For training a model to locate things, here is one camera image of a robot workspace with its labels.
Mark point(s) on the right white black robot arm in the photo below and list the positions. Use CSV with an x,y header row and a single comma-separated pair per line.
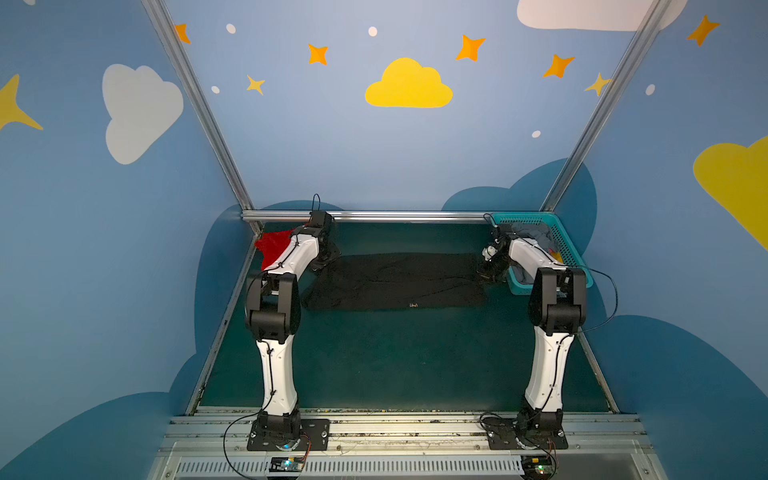
x,y
556,310

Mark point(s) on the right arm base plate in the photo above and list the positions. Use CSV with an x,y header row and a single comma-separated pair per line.
x,y
502,433

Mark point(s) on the aluminium corner post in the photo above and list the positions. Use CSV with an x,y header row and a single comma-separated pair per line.
x,y
640,44
161,20

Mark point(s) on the left aluminium corner post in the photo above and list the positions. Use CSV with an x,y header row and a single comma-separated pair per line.
x,y
161,20

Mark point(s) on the black printed t shirt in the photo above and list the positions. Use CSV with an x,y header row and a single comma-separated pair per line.
x,y
394,281

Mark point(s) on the floor rail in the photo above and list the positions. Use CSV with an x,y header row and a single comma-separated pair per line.
x,y
212,354
598,373

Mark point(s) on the green circuit board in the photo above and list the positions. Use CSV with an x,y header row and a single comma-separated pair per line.
x,y
286,465
538,468

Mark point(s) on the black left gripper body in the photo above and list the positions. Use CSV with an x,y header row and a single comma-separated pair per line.
x,y
327,253

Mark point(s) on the grey t shirt in basket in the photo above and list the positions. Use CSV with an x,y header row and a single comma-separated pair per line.
x,y
534,231

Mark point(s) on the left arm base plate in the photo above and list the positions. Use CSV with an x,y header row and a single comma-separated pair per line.
x,y
312,433

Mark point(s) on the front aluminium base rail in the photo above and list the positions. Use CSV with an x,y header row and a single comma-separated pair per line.
x,y
403,445

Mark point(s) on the right green circuit board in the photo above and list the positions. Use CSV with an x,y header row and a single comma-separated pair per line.
x,y
538,468

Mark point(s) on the left green circuit board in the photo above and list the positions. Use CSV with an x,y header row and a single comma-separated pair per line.
x,y
286,465

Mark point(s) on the right aluminium corner post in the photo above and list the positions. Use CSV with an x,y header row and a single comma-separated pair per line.
x,y
640,44

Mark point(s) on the right side floor rail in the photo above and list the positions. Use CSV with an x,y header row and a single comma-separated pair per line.
x,y
598,373

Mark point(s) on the red folded t shirt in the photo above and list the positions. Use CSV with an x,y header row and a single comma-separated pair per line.
x,y
274,248

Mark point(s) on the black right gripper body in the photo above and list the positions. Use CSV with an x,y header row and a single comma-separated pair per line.
x,y
491,264

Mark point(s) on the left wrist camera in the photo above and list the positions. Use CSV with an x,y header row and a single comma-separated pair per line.
x,y
320,221

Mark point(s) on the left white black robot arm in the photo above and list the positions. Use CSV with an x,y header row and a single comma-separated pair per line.
x,y
273,314

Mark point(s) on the horizontal aluminium frame rail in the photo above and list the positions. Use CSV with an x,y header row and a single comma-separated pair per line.
x,y
370,216

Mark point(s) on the teal plastic basket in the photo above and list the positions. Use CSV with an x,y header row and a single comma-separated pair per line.
x,y
565,245

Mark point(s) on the left side floor rail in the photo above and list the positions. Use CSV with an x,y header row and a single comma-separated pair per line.
x,y
212,354

